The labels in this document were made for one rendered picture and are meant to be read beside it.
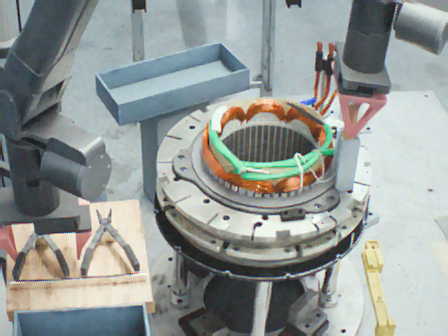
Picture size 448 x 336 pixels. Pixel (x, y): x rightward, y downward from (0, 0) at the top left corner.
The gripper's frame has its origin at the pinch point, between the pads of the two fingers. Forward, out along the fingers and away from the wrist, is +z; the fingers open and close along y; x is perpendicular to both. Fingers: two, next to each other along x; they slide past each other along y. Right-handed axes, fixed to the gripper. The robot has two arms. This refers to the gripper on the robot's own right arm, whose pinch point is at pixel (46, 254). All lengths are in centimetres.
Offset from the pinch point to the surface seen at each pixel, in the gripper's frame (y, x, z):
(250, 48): 81, 227, 104
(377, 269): 56, 16, 28
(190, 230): 19.5, 4.9, 2.3
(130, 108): 14.3, 36.1, 2.8
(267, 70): 75, 177, 85
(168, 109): 20.8, 38.1, 5.0
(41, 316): -1.4, -8.3, 3.2
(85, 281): 4.8, -4.3, 1.2
